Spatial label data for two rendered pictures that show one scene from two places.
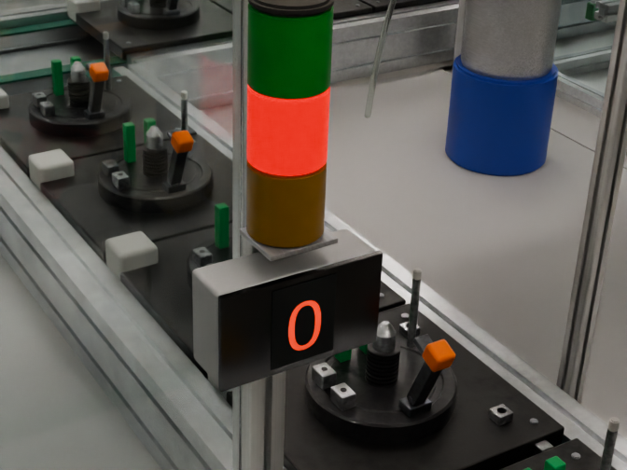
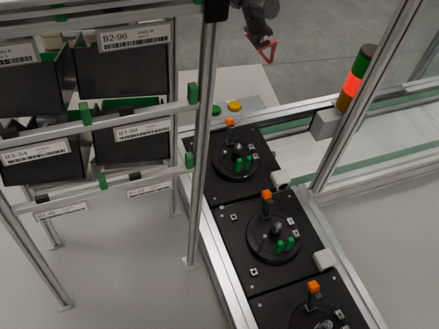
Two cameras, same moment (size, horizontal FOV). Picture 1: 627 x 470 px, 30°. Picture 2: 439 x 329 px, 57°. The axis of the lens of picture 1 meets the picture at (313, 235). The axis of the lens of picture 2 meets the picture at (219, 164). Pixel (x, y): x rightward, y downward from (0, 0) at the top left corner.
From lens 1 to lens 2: 1.41 m
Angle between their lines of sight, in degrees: 98
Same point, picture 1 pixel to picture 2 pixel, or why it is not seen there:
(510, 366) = (215, 252)
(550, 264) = not seen: outside the picture
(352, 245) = (323, 113)
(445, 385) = (251, 226)
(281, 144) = not seen: hidden behind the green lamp
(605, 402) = (159, 286)
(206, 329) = not seen: hidden behind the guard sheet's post
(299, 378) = (300, 252)
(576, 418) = (203, 220)
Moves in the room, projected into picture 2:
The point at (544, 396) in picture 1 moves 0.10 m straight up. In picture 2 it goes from (209, 235) to (211, 216)
